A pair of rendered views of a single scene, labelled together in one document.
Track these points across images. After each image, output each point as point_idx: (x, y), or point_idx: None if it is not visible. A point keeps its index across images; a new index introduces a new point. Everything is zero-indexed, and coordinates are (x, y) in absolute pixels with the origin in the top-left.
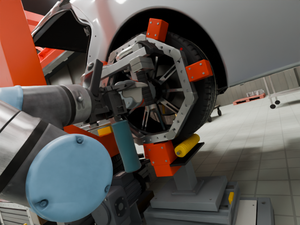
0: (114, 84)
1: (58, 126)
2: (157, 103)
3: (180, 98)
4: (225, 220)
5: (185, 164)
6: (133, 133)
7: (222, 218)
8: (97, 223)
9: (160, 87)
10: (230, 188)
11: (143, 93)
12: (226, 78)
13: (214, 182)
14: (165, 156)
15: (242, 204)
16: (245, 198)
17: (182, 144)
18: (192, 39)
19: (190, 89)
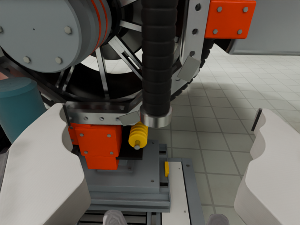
0: None
1: None
2: (102, 45)
3: (136, 39)
4: (168, 203)
5: (142, 159)
6: (44, 100)
7: (164, 202)
8: None
9: (117, 13)
10: (162, 154)
11: (152, 79)
12: (235, 39)
13: (149, 151)
14: (111, 146)
15: (168, 168)
16: (170, 159)
17: (142, 130)
18: None
19: (199, 52)
